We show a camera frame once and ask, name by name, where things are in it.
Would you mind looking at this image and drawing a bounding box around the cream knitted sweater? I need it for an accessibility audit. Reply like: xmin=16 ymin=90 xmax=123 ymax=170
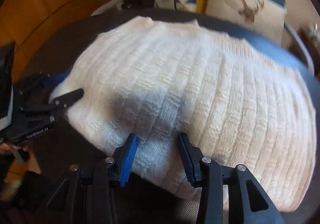
xmin=51 ymin=16 xmax=317 ymax=212

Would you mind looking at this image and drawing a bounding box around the person's left hand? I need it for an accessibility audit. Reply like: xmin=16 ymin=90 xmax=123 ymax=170
xmin=0 ymin=142 xmax=31 ymax=155

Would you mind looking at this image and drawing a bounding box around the deer print cushion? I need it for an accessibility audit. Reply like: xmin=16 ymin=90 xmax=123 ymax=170
xmin=205 ymin=0 xmax=286 ymax=45

